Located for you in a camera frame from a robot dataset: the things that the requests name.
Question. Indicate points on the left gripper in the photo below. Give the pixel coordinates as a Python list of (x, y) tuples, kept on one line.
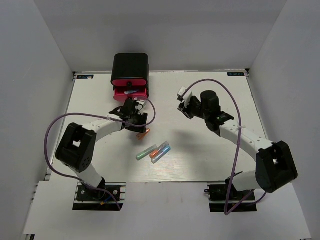
[(145, 118)]

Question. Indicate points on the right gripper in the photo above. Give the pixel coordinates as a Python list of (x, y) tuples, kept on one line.
[(187, 110)]

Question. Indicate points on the orange capped marker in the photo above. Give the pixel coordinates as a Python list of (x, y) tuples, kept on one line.
[(140, 136)]

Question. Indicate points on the blue clear-capped marker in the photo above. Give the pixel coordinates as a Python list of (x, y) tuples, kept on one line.
[(161, 154)]

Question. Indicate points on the blue capped marker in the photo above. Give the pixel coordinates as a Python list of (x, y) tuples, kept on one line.
[(130, 92)]

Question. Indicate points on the pink drawer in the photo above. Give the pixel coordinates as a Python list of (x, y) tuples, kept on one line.
[(121, 97), (129, 82)]

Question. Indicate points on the pink top drawer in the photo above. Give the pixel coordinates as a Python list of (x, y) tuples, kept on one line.
[(129, 82)]

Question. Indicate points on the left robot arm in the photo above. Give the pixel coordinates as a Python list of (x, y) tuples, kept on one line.
[(76, 148)]

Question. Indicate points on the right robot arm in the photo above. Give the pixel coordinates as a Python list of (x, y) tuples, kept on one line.
[(274, 163)]

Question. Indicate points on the green capped marker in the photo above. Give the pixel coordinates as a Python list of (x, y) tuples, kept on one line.
[(146, 152)]

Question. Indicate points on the orange clear-capped marker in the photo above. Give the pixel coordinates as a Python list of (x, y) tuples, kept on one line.
[(156, 151)]

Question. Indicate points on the black drawer cabinet shell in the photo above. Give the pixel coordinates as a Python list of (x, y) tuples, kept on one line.
[(131, 65)]

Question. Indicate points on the right blue table sticker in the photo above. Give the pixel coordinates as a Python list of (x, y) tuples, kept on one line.
[(236, 74)]

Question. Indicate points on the blue table sticker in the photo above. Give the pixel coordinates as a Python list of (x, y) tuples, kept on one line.
[(236, 74), (85, 77)]

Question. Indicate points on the left blue table sticker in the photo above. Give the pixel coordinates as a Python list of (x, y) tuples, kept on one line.
[(85, 77)]

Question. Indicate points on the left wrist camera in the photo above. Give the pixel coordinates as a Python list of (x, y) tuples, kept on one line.
[(140, 102)]

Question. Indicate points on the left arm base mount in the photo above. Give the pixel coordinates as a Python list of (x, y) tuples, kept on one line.
[(88, 200)]

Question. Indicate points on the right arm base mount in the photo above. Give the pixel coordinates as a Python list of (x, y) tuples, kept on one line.
[(230, 197)]

